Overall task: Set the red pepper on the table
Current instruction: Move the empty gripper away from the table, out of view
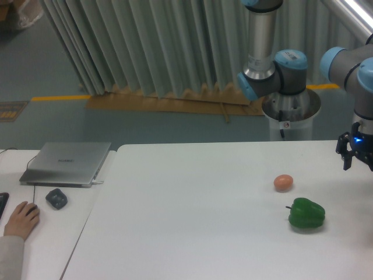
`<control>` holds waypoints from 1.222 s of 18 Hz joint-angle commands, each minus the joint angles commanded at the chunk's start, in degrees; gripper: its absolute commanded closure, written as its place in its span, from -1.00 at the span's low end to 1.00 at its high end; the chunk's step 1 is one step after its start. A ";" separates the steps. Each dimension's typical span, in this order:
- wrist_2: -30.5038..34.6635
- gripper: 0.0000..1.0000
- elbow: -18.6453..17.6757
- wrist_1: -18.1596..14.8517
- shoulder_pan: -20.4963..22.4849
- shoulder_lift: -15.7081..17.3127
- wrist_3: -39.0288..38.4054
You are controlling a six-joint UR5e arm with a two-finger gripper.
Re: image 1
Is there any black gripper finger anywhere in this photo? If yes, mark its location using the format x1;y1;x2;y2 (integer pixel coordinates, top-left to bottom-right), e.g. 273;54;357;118
336;132;350;155
342;150;354;170

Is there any dark grey small device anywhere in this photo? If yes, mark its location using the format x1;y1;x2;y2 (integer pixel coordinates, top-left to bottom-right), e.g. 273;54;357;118
45;188;68;210

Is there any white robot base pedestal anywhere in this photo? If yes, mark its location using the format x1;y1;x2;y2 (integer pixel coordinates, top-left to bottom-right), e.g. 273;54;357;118
262;89;321;141

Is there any black keyboard edge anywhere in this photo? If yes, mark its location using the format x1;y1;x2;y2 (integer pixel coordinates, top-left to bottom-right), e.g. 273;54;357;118
0;192;9;219

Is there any silver closed laptop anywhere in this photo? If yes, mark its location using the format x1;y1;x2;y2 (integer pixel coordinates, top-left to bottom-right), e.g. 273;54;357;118
19;142;111;187

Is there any black computer mouse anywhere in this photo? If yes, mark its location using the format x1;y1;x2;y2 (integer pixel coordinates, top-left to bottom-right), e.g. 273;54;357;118
26;205;38;216

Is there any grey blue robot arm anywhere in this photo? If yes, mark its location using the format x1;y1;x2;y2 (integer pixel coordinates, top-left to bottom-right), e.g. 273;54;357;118
237;1;372;170

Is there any brown egg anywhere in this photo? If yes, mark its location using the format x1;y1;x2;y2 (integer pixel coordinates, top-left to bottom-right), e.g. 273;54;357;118
273;174;293;192

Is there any grey pleated curtain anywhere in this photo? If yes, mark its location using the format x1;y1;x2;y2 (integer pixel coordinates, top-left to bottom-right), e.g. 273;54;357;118
41;1;362;100

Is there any brown cardboard sheet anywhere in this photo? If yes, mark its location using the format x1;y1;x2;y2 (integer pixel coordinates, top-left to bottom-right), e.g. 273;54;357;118
86;83;263;122

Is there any beige sleeved forearm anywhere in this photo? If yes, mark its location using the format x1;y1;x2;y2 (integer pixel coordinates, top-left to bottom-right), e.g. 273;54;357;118
1;236;24;280

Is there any black mouse cable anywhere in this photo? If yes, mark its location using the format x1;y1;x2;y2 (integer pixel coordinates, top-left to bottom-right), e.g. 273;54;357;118
0;147;39;208

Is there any green bell pepper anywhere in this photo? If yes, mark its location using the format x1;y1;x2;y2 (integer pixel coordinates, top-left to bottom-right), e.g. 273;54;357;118
286;197;326;229

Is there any person's hand on mouse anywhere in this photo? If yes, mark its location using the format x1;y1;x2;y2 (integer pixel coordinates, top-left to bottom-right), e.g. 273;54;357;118
3;201;40;241

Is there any clear plastic bag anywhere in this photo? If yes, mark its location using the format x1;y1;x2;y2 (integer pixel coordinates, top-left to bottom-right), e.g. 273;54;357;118
13;0;44;30

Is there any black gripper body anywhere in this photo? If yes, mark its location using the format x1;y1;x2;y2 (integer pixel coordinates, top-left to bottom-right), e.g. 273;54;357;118
350;117;373;171

